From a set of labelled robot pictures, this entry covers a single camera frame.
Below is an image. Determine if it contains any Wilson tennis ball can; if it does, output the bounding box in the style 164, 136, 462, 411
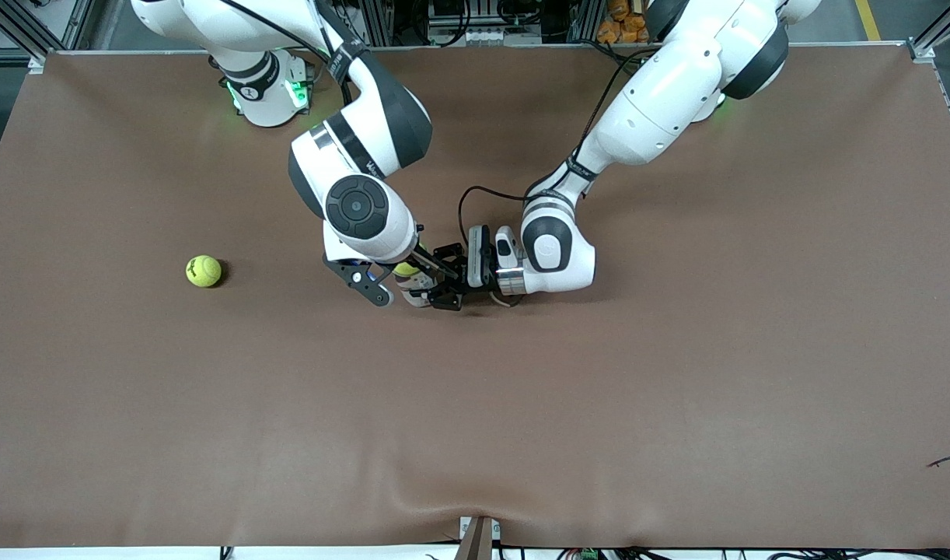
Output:
396, 272, 438, 310

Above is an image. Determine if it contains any brown table mat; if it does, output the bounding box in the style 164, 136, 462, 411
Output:
0, 43, 950, 549

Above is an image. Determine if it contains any orange pastry pile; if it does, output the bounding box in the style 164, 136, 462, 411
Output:
597, 0, 651, 44

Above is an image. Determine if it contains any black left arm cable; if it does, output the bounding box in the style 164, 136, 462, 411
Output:
458, 47, 662, 234

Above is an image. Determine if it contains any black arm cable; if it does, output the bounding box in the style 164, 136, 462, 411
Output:
218, 0, 353, 106
458, 47, 662, 234

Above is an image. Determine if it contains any grey metal bracket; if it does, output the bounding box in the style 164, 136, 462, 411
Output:
458, 515, 501, 560

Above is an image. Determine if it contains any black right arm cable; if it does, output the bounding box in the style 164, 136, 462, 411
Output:
218, 0, 353, 106

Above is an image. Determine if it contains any aluminium frame post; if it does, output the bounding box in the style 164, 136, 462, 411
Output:
568, 0, 600, 44
358, 0, 394, 46

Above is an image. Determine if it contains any aluminium frame strut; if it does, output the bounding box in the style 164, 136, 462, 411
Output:
0, 0, 52, 75
906, 0, 950, 63

